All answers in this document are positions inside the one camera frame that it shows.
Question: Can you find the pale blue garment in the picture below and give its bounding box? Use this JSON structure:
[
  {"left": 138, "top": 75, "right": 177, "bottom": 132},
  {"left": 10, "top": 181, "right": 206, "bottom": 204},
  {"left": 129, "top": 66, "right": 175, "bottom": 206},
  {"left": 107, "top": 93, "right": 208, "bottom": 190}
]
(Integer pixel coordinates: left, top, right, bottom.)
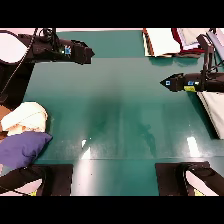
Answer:
[{"left": 205, "top": 29, "right": 224, "bottom": 64}]

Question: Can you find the beige garment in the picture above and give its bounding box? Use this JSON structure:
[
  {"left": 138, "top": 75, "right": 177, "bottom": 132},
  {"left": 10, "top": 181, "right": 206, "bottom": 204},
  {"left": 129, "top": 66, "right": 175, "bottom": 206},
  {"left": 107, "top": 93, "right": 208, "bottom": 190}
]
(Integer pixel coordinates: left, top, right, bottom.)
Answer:
[{"left": 177, "top": 27, "right": 210, "bottom": 48}]

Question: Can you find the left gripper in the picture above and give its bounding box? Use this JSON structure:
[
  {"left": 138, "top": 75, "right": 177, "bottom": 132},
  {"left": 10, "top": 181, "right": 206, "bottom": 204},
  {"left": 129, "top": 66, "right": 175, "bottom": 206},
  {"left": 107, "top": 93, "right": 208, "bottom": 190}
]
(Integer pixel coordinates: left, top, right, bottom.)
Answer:
[{"left": 66, "top": 39, "right": 96, "bottom": 66}]

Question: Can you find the black cable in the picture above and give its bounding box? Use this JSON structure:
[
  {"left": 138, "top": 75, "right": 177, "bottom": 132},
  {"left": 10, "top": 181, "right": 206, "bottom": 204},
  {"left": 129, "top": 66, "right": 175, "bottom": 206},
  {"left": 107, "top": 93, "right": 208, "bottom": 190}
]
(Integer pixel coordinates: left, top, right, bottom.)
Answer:
[{"left": 32, "top": 27, "right": 62, "bottom": 46}]

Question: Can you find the red garment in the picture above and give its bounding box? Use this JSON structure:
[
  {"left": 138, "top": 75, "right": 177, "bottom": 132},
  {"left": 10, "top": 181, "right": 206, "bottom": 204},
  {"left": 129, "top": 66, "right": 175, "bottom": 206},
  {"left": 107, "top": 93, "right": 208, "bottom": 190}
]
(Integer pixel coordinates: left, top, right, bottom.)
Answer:
[{"left": 171, "top": 27, "right": 206, "bottom": 55}]

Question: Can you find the cream garment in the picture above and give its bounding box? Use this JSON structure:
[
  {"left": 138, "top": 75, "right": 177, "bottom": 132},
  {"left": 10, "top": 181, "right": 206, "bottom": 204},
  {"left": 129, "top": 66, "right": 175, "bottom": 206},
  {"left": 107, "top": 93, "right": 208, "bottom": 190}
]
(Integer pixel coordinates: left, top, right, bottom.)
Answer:
[{"left": 0, "top": 101, "right": 50, "bottom": 137}]

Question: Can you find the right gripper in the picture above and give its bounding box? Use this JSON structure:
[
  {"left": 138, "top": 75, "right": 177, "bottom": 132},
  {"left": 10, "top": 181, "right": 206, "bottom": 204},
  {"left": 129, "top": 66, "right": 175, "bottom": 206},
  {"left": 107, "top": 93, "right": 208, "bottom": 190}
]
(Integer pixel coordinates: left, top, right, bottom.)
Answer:
[{"left": 159, "top": 72, "right": 205, "bottom": 94}]

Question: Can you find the white garment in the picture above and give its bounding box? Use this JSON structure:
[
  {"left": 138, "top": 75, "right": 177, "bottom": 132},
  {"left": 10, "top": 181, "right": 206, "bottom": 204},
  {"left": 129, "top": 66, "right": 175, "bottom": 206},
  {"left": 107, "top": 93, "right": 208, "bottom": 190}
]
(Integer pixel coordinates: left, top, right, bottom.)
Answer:
[
  {"left": 142, "top": 27, "right": 182, "bottom": 58},
  {"left": 196, "top": 91, "right": 224, "bottom": 140}
]

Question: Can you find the purple garment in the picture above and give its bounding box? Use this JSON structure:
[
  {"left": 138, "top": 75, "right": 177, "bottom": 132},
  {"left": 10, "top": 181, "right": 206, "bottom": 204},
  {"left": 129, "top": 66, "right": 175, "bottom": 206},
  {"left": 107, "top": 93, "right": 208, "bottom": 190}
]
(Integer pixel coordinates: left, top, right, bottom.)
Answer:
[{"left": 0, "top": 131, "right": 54, "bottom": 170}]

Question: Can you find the brown garment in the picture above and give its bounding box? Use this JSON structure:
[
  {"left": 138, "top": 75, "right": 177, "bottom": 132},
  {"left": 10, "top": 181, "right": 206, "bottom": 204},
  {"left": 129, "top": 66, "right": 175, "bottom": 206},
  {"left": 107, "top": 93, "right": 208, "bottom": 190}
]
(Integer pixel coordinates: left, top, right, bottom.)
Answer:
[{"left": 0, "top": 105, "right": 12, "bottom": 142}]

